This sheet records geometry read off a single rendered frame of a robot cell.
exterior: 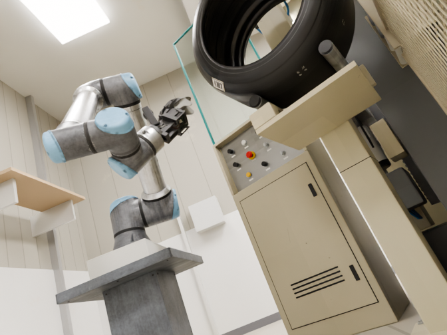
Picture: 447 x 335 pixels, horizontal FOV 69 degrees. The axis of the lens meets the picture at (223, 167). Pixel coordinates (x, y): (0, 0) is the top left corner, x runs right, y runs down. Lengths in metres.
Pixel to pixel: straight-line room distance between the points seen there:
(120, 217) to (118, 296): 0.36
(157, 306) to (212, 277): 2.57
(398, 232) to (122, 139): 0.98
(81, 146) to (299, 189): 1.21
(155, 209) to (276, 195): 0.68
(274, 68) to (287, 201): 0.91
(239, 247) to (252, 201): 2.06
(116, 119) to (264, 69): 0.51
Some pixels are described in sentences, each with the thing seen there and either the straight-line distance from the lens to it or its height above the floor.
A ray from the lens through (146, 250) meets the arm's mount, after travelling 1.48.
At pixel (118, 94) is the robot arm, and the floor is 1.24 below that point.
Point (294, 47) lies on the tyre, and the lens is 1.11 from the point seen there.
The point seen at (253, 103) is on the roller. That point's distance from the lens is 1.15.
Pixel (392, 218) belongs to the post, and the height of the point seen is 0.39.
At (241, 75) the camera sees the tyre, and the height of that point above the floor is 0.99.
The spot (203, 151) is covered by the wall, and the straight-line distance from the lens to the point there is 4.37.
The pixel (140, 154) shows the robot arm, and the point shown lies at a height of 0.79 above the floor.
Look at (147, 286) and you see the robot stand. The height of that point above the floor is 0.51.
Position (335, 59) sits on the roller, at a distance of 1.15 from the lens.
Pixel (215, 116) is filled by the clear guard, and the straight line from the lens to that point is 2.22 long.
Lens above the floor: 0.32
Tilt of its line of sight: 22 degrees up
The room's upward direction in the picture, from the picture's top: 22 degrees counter-clockwise
